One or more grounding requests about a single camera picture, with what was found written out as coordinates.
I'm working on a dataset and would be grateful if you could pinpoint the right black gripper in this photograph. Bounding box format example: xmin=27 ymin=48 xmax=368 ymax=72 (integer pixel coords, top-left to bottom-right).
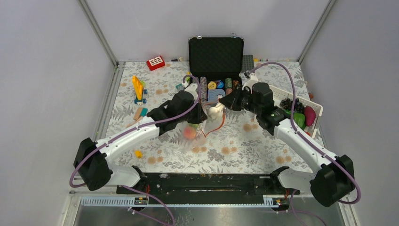
xmin=219 ymin=84 xmax=262 ymax=115

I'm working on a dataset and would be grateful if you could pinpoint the orange peach toy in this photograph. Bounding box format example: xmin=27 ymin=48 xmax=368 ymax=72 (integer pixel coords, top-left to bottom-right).
xmin=183 ymin=126 xmax=197 ymax=140

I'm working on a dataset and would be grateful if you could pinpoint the clear zip top bag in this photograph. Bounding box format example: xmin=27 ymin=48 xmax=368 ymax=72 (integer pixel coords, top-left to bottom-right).
xmin=178 ymin=100 xmax=226 ymax=149

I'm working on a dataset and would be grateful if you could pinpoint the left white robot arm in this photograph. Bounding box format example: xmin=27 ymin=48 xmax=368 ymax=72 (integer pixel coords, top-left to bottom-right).
xmin=69 ymin=91 xmax=205 ymax=194

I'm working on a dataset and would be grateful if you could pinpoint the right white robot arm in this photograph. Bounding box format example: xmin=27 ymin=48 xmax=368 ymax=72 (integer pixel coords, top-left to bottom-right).
xmin=219 ymin=82 xmax=358 ymax=207

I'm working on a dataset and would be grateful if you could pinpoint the white plastic basket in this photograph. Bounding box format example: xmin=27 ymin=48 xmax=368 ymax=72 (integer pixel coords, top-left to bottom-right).
xmin=270 ymin=85 xmax=323 ymax=138

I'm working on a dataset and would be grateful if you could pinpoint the black grape bunch toy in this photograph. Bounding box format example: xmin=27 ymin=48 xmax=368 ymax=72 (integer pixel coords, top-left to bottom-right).
xmin=279 ymin=97 xmax=305 ymax=113

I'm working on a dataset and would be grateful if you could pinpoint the grey lego baseplate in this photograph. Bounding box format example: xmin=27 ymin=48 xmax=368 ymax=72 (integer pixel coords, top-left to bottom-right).
xmin=241 ymin=55 xmax=255 ymax=73

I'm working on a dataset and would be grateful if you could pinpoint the wooden teal block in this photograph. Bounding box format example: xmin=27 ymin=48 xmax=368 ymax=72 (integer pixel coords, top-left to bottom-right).
xmin=133 ymin=107 xmax=148 ymax=121

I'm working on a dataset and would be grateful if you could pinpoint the red white toy block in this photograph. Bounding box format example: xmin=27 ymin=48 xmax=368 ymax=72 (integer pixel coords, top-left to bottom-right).
xmin=146 ymin=56 xmax=166 ymax=71

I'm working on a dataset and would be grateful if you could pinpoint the yellow toy block cart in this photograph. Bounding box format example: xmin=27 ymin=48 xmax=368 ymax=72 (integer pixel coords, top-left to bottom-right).
xmin=132 ymin=76 xmax=148 ymax=105

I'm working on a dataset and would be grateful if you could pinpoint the black poker chip case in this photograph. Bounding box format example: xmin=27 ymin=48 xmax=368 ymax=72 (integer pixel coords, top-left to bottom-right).
xmin=188 ymin=36 xmax=244 ymax=103

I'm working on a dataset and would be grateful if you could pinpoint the purple sweet potato toy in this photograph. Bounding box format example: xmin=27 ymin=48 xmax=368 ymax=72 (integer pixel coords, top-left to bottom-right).
xmin=303 ymin=106 xmax=316 ymax=127

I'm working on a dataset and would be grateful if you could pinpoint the small yellow toy piece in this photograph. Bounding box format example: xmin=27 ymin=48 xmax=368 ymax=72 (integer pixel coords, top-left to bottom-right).
xmin=135 ymin=150 xmax=143 ymax=159

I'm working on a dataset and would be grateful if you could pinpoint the black mounting base plate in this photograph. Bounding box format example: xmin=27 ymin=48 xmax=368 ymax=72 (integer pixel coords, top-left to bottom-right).
xmin=116 ymin=173 xmax=294 ymax=205

